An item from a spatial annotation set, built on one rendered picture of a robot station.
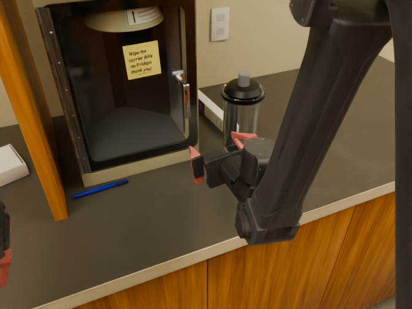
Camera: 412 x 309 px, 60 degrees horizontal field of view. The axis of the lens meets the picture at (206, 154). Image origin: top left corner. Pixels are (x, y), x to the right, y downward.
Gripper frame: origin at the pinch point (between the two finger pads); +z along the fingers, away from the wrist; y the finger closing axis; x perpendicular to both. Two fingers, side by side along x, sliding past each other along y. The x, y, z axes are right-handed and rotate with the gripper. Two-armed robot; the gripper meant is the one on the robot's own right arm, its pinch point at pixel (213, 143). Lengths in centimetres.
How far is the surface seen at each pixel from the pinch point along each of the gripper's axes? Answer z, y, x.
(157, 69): 18.1, 4.4, -10.8
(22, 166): 31, 42, 11
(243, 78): 12.0, -14.0, -5.8
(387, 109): 20, -73, 26
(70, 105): 18.3, 24.7, -8.1
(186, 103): 13.3, 0.3, -3.0
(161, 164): 20.3, 8.1, 16.9
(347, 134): 13, -50, 24
